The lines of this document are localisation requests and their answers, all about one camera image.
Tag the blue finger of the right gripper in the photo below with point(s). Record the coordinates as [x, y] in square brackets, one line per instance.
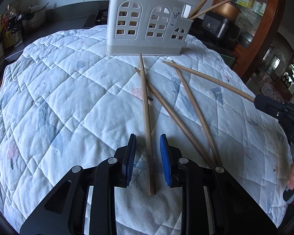
[269, 106]

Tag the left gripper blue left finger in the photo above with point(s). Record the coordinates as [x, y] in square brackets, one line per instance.
[128, 160]

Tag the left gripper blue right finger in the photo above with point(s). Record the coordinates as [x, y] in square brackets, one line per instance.
[166, 159]

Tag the wooden chopstick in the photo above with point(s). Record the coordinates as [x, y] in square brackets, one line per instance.
[201, 119]
[209, 161]
[211, 79]

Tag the white quilted cloth mat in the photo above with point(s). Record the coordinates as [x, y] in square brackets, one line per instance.
[66, 102]

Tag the black rice cooker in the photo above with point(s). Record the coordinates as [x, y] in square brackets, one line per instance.
[220, 30]

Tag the wooden glass cabinet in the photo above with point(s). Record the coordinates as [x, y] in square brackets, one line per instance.
[258, 22]

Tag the copper pot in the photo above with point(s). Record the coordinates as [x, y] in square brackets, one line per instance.
[228, 10]

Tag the white utensil holder caddy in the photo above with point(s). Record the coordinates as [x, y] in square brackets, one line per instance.
[148, 27]

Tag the condiment bottles group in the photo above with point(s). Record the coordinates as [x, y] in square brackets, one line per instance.
[10, 30]

